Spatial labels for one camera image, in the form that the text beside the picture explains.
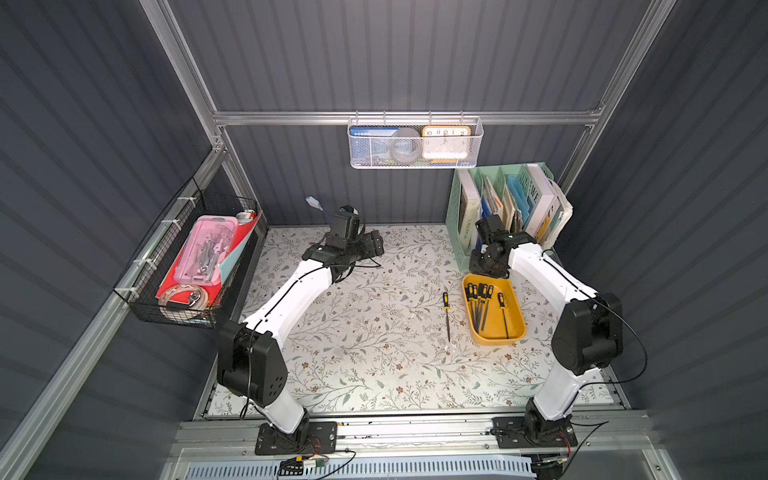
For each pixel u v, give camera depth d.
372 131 0.86
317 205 0.98
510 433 0.74
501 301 0.98
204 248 0.73
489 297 0.99
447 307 0.97
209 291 0.68
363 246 0.76
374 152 0.89
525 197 0.99
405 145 0.90
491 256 0.64
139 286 0.61
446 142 0.89
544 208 0.96
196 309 0.65
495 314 0.97
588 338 0.48
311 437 0.73
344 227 0.63
